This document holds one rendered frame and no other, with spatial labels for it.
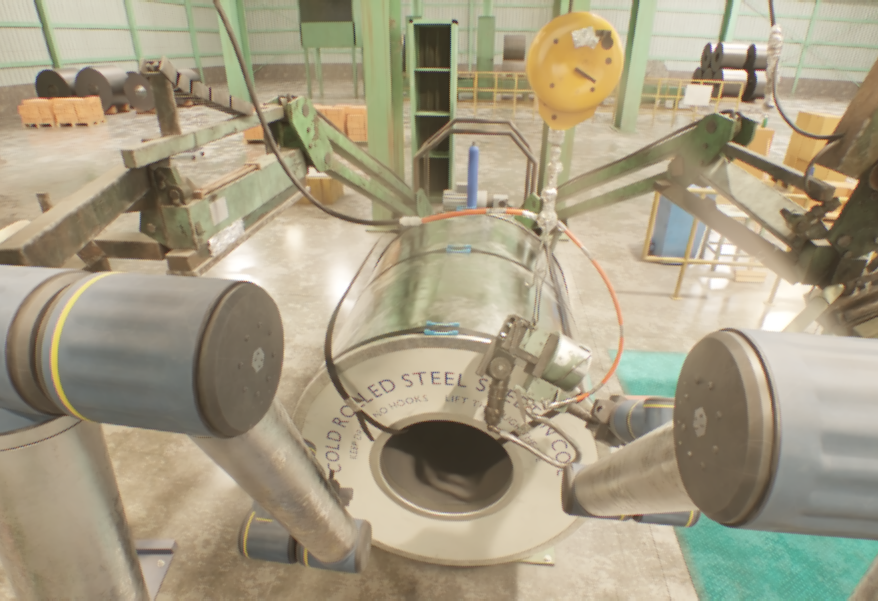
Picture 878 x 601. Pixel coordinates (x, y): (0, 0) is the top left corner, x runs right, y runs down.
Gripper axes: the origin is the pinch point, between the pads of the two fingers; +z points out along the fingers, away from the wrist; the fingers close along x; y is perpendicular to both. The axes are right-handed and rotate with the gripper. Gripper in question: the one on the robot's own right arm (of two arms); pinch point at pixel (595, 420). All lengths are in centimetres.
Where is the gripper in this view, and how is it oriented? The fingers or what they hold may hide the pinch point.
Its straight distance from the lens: 145.4
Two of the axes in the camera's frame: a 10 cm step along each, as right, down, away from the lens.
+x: 4.3, -8.6, 2.7
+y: 8.9, 4.6, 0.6
